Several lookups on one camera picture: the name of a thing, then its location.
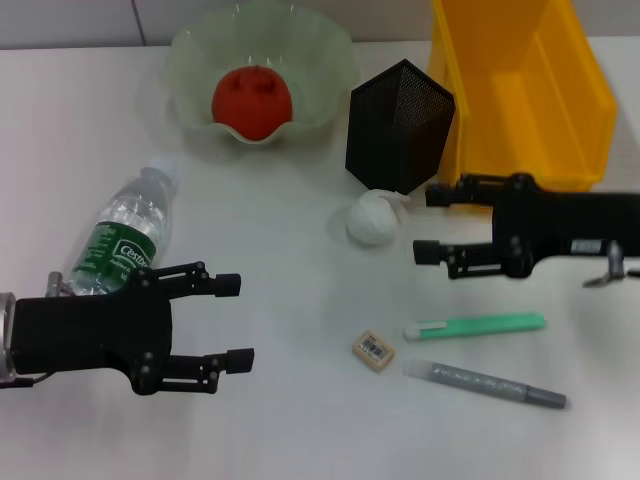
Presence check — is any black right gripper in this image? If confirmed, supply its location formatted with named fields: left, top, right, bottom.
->
left=412, top=171, right=640, bottom=281

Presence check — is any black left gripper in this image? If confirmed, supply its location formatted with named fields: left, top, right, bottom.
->
left=10, top=260, right=257, bottom=397

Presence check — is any white paper ball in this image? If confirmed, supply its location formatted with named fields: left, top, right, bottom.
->
left=345, top=188, right=413, bottom=247

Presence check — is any clear green-label water bottle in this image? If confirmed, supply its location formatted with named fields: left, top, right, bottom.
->
left=69, top=155, right=181, bottom=297

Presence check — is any green white pen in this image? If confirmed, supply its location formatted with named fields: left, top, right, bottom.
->
left=403, top=311, right=548, bottom=343

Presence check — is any black mesh pen holder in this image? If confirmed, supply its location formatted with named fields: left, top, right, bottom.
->
left=344, top=58, right=457, bottom=197

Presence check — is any beige eraser with barcode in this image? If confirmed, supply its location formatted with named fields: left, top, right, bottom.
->
left=351, top=327, right=397, bottom=374

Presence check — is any grey marker pen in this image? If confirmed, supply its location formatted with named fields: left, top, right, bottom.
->
left=402, top=356, right=569, bottom=411

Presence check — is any translucent green fruit bowl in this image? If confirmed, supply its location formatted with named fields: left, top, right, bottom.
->
left=161, top=0, right=359, bottom=162

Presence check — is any yellow plastic bin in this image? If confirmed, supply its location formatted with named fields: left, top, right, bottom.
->
left=426, top=0, right=619, bottom=214

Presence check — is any right wrist cable connector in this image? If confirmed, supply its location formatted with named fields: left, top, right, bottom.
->
left=581, top=239, right=640, bottom=289

